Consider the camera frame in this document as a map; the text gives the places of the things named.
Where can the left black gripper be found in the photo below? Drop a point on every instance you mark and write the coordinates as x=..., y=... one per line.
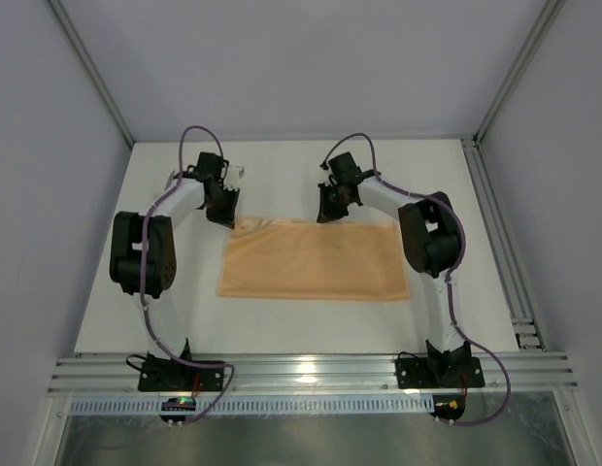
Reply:
x=221, y=203

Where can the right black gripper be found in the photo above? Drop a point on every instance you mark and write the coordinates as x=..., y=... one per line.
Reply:
x=334, y=200

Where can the peach satin cloth napkin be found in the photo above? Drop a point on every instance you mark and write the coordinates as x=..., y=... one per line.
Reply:
x=285, y=258

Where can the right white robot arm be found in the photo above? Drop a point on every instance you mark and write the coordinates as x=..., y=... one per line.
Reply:
x=432, y=240

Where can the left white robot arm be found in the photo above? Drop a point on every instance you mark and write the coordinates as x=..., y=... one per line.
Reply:
x=144, y=263

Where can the left controller board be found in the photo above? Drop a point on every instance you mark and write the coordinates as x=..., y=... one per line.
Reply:
x=175, y=411

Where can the controller board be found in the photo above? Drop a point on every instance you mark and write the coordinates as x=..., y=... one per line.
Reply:
x=448, y=407
x=175, y=411

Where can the right controller board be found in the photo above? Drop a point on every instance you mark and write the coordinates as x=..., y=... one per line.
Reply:
x=448, y=407

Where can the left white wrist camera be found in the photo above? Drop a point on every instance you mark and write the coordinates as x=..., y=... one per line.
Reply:
x=234, y=177

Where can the pink handled table knife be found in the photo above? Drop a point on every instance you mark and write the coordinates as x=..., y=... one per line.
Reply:
x=171, y=179

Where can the front aluminium rail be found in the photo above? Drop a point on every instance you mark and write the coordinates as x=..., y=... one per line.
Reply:
x=307, y=374

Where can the aluminium rail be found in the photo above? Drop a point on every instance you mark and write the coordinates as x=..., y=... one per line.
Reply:
x=307, y=374
x=517, y=295

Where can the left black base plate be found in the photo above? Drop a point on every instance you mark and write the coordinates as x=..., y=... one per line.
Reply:
x=158, y=375

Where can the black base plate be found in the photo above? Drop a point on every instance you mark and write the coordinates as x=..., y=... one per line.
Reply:
x=425, y=372
x=158, y=375

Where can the slotted cable duct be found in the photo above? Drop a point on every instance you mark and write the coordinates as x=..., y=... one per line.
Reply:
x=260, y=405

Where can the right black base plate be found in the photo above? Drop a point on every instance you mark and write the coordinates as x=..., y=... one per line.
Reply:
x=425, y=372

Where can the right side aluminium rail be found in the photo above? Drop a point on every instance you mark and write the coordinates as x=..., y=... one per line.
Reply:
x=517, y=295

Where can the left aluminium frame post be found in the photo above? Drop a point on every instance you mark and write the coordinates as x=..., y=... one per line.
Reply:
x=78, y=46

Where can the aluminium frame post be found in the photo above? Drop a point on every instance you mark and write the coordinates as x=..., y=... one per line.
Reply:
x=78, y=46
x=532, y=41

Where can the right aluminium frame post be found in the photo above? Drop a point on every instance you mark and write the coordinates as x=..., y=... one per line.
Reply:
x=532, y=41

